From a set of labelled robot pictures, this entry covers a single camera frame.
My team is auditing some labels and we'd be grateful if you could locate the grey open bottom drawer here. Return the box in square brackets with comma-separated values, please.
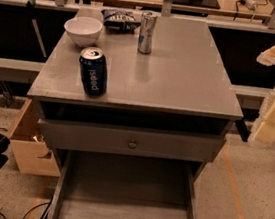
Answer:
[47, 151, 196, 219]

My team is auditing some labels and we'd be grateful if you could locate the wooden box on floor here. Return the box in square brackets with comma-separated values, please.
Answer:
[7, 99, 60, 177]

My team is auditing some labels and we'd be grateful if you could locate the black floor cable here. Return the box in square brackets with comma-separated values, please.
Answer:
[21, 198, 52, 219]

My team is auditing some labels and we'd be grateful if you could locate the grey drawer cabinet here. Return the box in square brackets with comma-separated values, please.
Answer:
[10, 0, 256, 219]

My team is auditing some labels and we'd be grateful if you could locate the blue chip bag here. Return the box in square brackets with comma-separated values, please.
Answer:
[101, 9, 141, 32]

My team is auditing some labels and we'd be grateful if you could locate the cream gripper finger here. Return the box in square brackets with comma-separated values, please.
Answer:
[256, 45, 275, 66]

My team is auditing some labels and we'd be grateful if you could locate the grey top drawer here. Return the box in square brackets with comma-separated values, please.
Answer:
[38, 119, 226, 163]

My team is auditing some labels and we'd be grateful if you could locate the round drawer knob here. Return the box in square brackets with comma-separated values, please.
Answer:
[128, 139, 138, 149]

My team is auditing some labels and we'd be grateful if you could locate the silver redbull can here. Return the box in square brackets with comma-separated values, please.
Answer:
[137, 10, 158, 54]

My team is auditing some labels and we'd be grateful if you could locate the blue pepsi can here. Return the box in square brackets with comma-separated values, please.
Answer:
[79, 47, 108, 97]

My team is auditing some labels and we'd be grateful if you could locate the white bowl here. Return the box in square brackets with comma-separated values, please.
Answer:
[64, 16, 103, 47]

